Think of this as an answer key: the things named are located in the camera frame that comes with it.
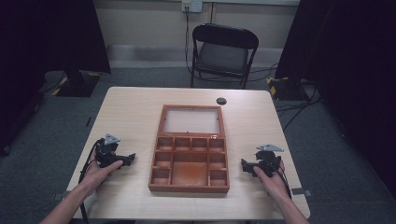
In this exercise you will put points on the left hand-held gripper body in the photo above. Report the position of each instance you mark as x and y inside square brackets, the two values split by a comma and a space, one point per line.
[106, 152]

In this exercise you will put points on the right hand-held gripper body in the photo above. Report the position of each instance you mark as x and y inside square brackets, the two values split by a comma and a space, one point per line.
[268, 160]

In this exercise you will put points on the person's left hand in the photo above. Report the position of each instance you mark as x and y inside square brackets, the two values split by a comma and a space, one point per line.
[96, 175]

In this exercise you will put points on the person's right hand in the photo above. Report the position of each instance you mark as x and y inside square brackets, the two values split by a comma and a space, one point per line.
[272, 185]

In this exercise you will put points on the black floor tape strip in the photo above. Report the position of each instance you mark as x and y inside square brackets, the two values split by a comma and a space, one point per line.
[88, 121]

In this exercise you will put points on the brown wooden compartment box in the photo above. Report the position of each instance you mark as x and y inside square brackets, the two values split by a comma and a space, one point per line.
[189, 174]

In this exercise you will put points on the black stand base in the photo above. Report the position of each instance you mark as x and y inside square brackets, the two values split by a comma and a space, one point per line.
[79, 85]
[288, 90]

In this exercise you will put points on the black folding chair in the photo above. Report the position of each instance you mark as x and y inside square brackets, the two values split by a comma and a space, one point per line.
[222, 56]

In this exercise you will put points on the dark curtain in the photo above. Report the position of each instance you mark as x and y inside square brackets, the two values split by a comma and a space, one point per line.
[351, 77]
[37, 46]

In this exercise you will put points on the grey table edge bracket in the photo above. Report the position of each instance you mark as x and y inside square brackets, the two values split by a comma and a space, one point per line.
[302, 192]

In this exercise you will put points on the white wall socket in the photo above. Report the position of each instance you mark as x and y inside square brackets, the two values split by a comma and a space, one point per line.
[191, 5]

